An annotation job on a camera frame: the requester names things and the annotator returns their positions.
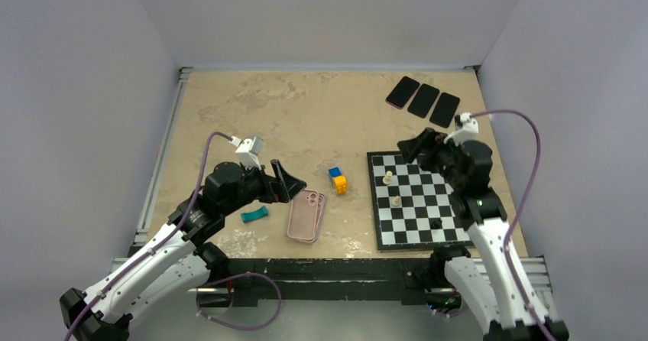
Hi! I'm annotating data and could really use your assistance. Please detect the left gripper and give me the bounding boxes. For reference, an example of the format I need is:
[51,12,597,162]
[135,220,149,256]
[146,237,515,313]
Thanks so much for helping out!
[221,158,305,216]

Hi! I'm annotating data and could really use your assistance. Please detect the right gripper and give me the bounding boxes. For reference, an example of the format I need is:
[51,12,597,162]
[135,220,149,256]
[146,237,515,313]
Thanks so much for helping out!
[397,127,465,190]

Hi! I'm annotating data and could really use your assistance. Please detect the pink phone case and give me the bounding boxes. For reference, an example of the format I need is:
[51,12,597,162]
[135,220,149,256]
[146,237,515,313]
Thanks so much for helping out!
[287,190,319,242]
[300,193,326,243]

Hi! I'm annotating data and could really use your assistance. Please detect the black phone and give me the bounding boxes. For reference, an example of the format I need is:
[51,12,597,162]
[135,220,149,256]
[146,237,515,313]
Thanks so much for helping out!
[429,93,461,128]
[385,76,420,109]
[407,83,440,119]

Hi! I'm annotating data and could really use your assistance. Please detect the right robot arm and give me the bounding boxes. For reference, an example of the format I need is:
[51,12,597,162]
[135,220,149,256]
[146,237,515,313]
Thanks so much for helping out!
[397,128,569,340]

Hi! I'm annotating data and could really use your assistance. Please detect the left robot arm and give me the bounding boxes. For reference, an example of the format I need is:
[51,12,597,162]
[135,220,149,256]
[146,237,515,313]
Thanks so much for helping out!
[60,160,306,340]

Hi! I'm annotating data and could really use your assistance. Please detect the teal curved piece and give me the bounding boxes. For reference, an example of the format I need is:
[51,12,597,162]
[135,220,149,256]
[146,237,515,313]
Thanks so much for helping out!
[241,206,269,223]

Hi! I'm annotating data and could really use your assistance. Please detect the white chess piece left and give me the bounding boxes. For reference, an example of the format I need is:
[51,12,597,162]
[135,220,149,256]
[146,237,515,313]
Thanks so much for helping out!
[382,170,393,186]

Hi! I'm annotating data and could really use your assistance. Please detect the blue and orange block toy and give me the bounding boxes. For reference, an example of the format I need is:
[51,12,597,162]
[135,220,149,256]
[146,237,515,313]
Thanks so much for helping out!
[328,167,348,195]

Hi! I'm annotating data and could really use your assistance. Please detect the chessboard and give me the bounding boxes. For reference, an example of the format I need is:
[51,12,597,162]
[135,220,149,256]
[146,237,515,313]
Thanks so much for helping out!
[367,151,473,252]

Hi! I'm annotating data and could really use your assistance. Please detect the black chess piece lower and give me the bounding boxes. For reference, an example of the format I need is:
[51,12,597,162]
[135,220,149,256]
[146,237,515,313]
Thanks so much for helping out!
[429,218,442,229]

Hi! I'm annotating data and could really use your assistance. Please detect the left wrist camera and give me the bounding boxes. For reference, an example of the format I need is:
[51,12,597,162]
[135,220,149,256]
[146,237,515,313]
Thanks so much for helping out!
[230,135,264,170]

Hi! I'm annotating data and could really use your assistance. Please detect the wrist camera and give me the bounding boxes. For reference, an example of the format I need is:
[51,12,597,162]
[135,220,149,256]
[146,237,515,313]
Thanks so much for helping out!
[443,112,479,146]
[230,135,264,170]

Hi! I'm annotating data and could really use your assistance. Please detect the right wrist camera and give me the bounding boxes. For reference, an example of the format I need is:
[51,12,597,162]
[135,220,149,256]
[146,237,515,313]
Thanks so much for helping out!
[443,112,479,146]

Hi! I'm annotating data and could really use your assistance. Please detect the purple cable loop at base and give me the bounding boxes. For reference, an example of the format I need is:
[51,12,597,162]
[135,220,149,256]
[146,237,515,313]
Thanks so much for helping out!
[196,271,283,332]

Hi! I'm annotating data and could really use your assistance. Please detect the black base frame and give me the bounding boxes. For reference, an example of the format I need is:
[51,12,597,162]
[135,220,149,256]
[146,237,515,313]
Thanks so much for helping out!
[196,258,463,313]

